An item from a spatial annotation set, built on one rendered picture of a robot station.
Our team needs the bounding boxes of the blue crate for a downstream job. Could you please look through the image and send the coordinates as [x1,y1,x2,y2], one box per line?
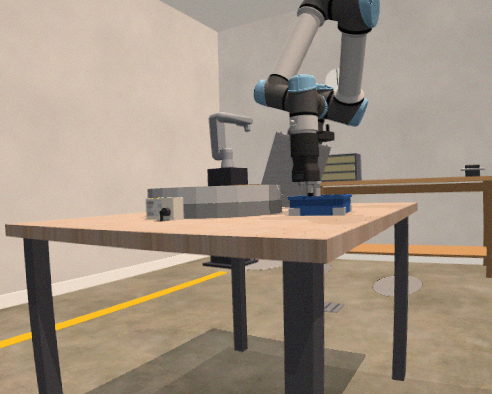
[288,194,352,216]

